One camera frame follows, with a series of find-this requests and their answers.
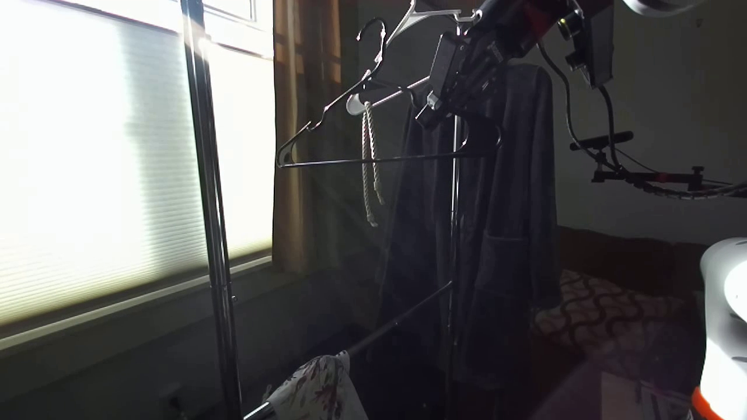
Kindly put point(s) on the dark grey bathrobe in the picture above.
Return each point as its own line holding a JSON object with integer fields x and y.
{"x": 486, "y": 223}

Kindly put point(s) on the wrist mounted camera box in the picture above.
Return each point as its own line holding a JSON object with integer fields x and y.
{"x": 592, "y": 30}

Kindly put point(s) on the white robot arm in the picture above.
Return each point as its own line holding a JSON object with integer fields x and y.
{"x": 721, "y": 383}

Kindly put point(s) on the floral white cloth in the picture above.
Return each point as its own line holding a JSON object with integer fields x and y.
{"x": 318, "y": 391}

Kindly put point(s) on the patterned red rug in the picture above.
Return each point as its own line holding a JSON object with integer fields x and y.
{"x": 599, "y": 316}

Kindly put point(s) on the metal clothes rack frame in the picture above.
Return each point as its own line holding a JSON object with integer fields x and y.
{"x": 213, "y": 210}

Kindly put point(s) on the camera on black boom arm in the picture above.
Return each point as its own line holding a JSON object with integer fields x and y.
{"x": 672, "y": 186}

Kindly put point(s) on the white clothes hanger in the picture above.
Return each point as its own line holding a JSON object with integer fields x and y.
{"x": 417, "y": 12}

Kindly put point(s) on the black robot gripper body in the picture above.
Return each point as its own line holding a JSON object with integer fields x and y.
{"x": 466, "y": 65}

